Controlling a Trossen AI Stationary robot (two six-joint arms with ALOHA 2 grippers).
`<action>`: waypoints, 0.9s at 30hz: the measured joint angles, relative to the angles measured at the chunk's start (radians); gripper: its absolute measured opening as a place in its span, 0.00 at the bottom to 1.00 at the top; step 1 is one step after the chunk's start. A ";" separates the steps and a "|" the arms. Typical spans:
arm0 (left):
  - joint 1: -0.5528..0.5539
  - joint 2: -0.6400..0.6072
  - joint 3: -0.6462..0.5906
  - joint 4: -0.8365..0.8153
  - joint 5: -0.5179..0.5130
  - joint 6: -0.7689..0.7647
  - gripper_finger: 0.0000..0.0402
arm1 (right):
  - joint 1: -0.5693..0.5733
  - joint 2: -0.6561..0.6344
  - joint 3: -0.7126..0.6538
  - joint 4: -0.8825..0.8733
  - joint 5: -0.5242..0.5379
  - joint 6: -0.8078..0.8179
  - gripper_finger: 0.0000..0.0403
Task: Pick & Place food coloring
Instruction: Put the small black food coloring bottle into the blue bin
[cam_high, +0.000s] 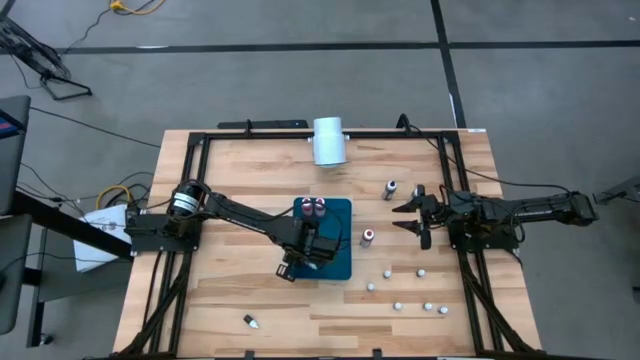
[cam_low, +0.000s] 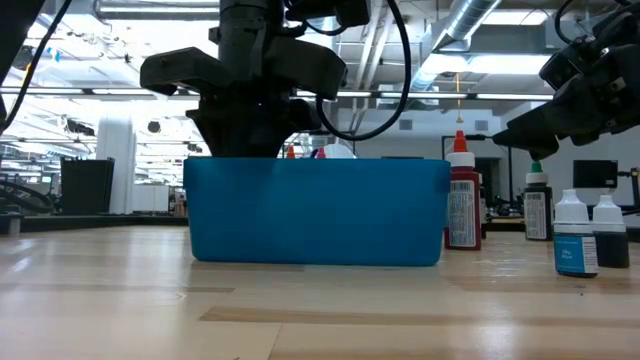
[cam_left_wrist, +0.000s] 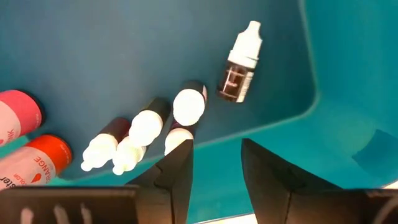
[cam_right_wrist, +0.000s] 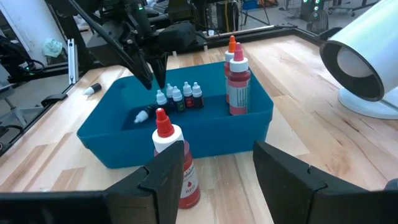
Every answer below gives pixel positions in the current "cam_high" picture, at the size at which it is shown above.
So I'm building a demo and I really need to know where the grey metal stand foot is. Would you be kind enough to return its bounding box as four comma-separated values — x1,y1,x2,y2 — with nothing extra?
593,173,640,206

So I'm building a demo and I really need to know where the white cylindrical lamp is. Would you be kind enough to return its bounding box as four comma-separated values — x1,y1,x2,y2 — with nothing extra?
306,116,351,169

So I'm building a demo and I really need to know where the black power strip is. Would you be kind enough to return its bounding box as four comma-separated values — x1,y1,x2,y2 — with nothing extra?
217,118,310,130

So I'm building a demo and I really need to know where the yellow coiled cable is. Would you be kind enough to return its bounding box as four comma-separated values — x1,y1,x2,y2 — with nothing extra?
94,184,132,211

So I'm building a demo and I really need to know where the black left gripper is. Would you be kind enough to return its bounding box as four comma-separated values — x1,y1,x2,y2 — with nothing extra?
276,237,344,282

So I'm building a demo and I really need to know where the blue plastic bin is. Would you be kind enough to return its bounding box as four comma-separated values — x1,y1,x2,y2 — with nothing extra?
291,196,354,281

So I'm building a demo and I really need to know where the black floor cable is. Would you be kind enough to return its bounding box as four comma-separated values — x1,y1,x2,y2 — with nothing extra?
28,106,162,150

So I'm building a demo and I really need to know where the black desk frame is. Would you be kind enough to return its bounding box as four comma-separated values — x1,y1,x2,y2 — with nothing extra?
9,189,135,349

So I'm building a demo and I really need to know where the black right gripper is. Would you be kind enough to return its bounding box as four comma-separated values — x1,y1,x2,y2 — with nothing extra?
391,183,453,251

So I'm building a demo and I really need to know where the yellow extension cable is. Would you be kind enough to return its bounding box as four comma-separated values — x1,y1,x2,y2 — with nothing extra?
108,0,167,16

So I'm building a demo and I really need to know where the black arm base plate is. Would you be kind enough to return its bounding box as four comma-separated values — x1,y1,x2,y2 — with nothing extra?
123,209,202,254
448,219,521,253

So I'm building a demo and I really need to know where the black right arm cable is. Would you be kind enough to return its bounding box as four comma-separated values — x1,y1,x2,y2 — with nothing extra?
396,112,574,196

